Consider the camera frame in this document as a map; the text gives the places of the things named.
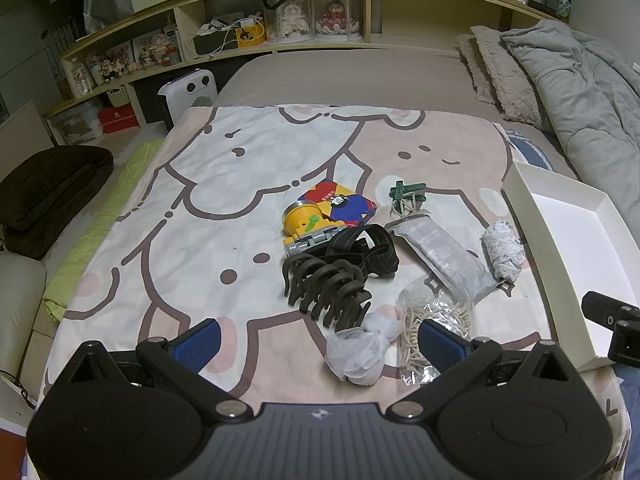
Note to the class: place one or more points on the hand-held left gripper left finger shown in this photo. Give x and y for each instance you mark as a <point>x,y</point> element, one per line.
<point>200,341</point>

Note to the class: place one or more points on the beige bed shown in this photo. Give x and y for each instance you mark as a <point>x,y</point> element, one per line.
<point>360,75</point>

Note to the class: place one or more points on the grey foil packet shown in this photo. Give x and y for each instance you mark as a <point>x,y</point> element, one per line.
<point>445,255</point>

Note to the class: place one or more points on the black speaker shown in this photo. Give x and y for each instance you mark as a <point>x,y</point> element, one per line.
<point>215,44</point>

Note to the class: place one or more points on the green mat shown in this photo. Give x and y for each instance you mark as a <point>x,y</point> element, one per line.
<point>105,220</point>

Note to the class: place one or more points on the wooden headboard shelf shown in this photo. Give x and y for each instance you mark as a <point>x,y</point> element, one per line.
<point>400,10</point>

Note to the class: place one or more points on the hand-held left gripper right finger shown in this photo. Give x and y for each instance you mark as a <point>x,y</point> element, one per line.
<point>440,345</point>

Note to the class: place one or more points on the white small basket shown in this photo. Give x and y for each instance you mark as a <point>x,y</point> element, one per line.
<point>120,97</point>

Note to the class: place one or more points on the brown hair claw clip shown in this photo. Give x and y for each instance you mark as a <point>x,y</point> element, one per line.
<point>320,285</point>

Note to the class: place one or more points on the clear bag of beige bands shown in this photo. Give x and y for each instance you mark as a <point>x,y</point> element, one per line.
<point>435,310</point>

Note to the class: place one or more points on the white lace roll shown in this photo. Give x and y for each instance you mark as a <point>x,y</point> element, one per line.
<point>502,250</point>

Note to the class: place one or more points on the plush figurines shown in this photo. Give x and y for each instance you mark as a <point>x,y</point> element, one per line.
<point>115,69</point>

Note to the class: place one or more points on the green plastic clips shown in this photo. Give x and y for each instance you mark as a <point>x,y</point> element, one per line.
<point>405,190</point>

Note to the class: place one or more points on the white space heater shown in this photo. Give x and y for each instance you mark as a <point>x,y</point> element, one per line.
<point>192,92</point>

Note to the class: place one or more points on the printed cartoon blanket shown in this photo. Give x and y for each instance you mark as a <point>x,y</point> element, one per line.
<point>210,200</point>

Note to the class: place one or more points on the picture frame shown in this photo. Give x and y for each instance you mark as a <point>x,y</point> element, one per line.
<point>150,49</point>

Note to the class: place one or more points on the clear dome with red doll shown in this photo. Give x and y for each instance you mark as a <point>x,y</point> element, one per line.
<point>337,15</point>

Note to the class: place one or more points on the crumpled clear plastic bag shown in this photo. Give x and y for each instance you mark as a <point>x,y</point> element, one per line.
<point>360,350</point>

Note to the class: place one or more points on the clear water bottle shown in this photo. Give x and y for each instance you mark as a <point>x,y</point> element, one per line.
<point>81,77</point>

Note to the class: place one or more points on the grey duvet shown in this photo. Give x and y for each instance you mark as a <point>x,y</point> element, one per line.
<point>585,90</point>

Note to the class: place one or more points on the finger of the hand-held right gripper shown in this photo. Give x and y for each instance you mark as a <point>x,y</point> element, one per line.
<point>625,342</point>
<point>602,310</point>

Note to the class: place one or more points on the white leather seat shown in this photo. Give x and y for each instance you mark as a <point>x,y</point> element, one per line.
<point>20,310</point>

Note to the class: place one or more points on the white cardboard box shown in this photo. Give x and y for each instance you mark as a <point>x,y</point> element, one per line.
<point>565,230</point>

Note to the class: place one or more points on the red box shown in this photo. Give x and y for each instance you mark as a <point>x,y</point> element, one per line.
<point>119,119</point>

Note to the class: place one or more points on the clear storage box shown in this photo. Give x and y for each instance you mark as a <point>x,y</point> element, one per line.
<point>75,125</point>

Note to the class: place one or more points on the dark brown cushion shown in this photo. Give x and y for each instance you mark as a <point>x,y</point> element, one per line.
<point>47,195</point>

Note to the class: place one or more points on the colourful patterned box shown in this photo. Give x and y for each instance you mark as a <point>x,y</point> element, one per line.
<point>350,205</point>

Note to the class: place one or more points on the white rubber bands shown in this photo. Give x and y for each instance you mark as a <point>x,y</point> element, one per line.
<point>407,207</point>

